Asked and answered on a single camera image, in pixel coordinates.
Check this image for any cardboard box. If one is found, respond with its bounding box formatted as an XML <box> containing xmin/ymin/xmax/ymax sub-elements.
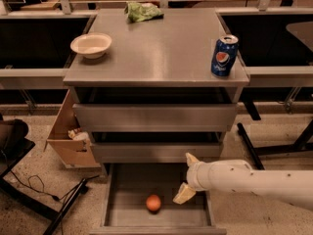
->
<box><xmin>47</xmin><ymin>92</ymin><xmax>100</xmax><ymax>168</ymax></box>

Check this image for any green chip bag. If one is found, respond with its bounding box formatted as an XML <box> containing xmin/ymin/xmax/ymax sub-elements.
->
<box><xmin>124</xmin><ymin>2</ymin><xmax>163</xmax><ymax>23</ymax></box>

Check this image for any orange fruit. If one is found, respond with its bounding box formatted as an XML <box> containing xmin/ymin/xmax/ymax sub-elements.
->
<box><xmin>146</xmin><ymin>195</ymin><xmax>161</xmax><ymax>212</ymax></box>

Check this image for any grey drawer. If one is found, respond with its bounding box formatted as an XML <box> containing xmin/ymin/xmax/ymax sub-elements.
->
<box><xmin>90</xmin><ymin>164</ymin><xmax>226</xmax><ymax>235</ymax></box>
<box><xmin>91</xmin><ymin>132</ymin><xmax>223</xmax><ymax>164</ymax></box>
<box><xmin>72</xmin><ymin>104</ymin><xmax>237</xmax><ymax>132</ymax></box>

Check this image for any white ceramic bowl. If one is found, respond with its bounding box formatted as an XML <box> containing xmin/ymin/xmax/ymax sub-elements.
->
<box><xmin>70</xmin><ymin>32</ymin><xmax>112</xmax><ymax>59</ymax></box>

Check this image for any grey drawer cabinet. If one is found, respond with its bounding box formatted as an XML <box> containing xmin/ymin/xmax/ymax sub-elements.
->
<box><xmin>63</xmin><ymin>8</ymin><xmax>250</xmax><ymax>175</ymax></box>

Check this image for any black table leg frame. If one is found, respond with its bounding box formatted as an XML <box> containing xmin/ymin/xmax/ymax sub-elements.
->
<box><xmin>236</xmin><ymin>89</ymin><xmax>313</xmax><ymax>169</ymax></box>

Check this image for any black floor cable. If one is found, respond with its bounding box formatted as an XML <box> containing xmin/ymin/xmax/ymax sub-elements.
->
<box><xmin>0</xmin><ymin>149</ymin><xmax>99</xmax><ymax>235</ymax></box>

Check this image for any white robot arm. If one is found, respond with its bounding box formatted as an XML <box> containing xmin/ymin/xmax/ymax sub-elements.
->
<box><xmin>173</xmin><ymin>153</ymin><xmax>313</xmax><ymax>211</ymax></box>

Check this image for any grey top drawer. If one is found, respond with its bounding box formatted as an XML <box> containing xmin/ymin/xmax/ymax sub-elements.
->
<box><xmin>72</xmin><ymin>104</ymin><xmax>237</xmax><ymax>132</ymax></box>

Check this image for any blue Pepsi can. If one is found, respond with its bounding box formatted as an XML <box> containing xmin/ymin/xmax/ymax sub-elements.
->
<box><xmin>211</xmin><ymin>34</ymin><xmax>239</xmax><ymax>77</ymax></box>

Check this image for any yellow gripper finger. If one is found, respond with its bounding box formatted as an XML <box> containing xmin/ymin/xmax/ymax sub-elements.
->
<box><xmin>185</xmin><ymin>153</ymin><xmax>199</xmax><ymax>166</ymax></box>
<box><xmin>173</xmin><ymin>182</ymin><xmax>196</xmax><ymax>205</ymax></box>

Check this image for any grey middle drawer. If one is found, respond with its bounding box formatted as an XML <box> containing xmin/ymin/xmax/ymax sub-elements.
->
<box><xmin>91</xmin><ymin>132</ymin><xmax>223</xmax><ymax>164</ymax></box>

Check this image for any crumpled paper in box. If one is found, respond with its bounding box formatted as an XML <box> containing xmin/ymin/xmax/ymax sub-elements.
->
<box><xmin>67</xmin><ymin>128</ymin><xmax>89</xmax><ymax>141</ymax></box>

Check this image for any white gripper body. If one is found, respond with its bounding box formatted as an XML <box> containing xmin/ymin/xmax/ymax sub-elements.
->
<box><xmin>187</xmin><ymin>162</ymin><xmax>211</xmax><ymax>191</ymax></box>

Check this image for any grey bottom drawer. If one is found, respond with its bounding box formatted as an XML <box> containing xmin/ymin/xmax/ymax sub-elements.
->
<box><xmin>90</xmin><ymin>164</ymin><xmax>226</xmax><ymax>235</ymax></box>

